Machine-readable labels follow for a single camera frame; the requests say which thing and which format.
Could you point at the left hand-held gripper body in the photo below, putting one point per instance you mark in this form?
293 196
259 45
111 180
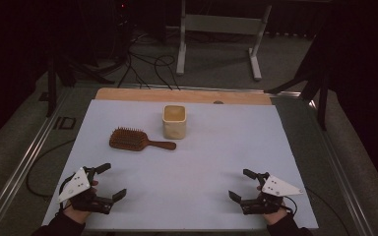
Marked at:
76 187

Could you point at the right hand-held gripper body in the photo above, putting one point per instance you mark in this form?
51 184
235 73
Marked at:
277 188

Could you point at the brown wooden hairbrush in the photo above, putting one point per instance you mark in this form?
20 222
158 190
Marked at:
128 140

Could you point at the beige square cup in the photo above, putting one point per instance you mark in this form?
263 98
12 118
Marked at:
174 129

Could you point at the person's left hand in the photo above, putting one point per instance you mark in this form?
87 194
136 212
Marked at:
76 216

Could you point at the person's right hand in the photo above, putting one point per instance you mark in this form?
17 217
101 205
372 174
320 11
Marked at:
275 218

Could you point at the white table sheet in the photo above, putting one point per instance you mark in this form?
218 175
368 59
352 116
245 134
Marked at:
193 170

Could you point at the black tripod stand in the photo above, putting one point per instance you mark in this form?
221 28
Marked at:
51 95

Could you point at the black angled stand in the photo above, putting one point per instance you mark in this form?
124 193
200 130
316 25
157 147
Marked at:
323 105

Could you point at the white metal stand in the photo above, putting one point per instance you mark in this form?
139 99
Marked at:
223 24

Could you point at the aluminium floor rail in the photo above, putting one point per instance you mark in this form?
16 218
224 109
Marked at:
23 164
341 177
285 94

